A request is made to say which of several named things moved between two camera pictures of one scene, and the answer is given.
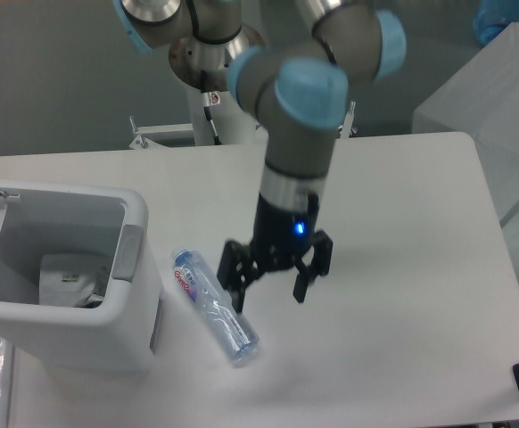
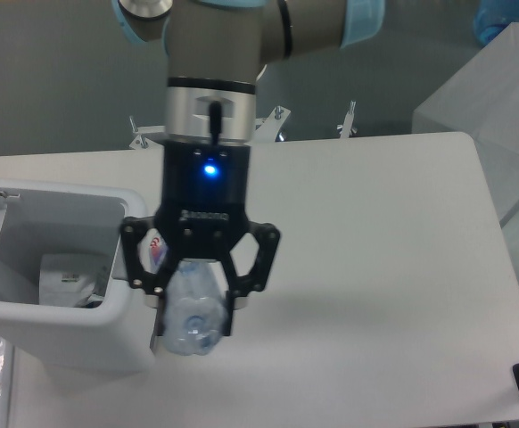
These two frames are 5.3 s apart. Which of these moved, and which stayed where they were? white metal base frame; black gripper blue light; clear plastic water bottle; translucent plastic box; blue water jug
Moved: clear plastic water bottle; black gripper blue light
Stayed: translucent plastic box; blue water jug; white metal base frame
